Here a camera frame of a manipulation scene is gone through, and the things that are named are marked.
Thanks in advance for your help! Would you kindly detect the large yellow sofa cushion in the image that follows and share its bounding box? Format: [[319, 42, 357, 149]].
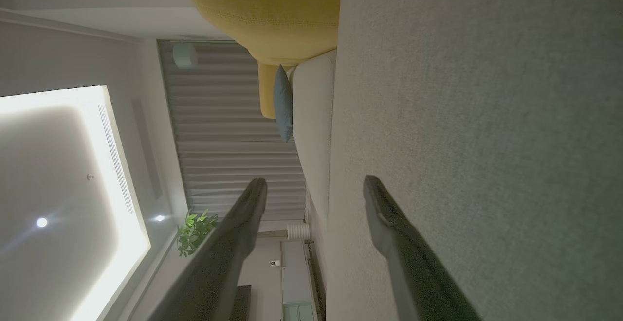
[[183, 0, 342, 65]]

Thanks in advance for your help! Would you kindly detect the small yellow sofa cushion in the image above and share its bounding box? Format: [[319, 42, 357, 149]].
[[257, 62, 298, 119]]

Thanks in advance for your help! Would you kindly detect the grey fabric sofa seat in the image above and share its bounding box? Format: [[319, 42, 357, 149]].
[[325, 0, 623, 321]]

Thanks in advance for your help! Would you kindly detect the round pale green lamp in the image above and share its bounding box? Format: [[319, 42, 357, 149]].
[[172, 43, 198, 70]]

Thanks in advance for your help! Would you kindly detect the green leafy houseplant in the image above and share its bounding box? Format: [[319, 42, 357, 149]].
[[177, 209, 219, 257]]

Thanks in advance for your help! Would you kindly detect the dark flat screen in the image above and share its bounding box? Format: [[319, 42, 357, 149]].
[[229, 285, 252, 321]]

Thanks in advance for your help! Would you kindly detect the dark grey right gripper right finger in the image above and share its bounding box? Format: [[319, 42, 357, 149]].
[[363, 175, 482, 321]]

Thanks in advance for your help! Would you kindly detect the white ribbed cylinder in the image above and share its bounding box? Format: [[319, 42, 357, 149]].
[[286, 222, 311, 241]]

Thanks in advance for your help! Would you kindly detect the blue throw pillow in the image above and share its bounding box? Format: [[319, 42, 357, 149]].
[[273, 65, 293, 143]]

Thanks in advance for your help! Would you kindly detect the grey pleated curtain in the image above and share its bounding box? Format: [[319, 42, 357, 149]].
[[158, 40, 307, 222]]

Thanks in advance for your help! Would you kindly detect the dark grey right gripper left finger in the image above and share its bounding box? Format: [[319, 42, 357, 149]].
[[148, 178, 268, 321]]

